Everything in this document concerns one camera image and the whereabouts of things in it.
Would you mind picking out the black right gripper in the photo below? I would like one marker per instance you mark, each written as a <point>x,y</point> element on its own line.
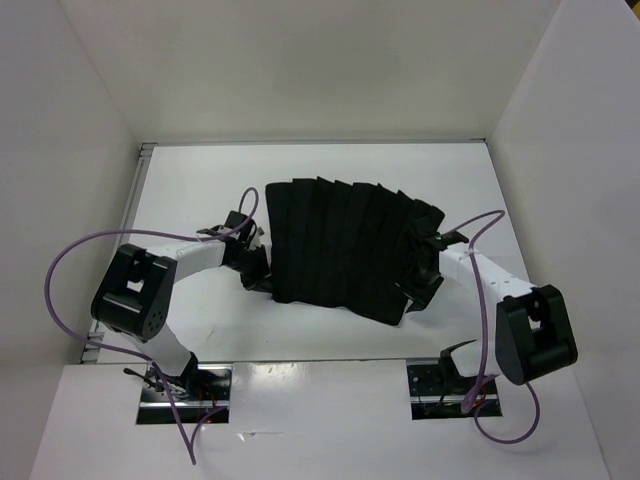
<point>419,296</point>

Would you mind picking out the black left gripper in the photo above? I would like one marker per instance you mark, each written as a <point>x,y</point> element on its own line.
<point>261,279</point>

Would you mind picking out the black pleated skirt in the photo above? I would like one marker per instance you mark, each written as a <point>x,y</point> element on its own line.
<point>340,245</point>

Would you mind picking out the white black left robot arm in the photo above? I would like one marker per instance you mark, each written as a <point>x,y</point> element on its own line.
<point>133,298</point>

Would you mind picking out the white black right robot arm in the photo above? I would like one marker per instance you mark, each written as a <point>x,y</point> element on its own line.
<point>525,329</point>

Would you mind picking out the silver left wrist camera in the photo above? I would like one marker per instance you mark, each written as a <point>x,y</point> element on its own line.
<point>254,240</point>

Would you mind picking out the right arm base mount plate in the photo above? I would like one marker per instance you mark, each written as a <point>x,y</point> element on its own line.
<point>428,383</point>

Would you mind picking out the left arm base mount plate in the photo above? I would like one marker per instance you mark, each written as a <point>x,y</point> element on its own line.
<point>210,387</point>

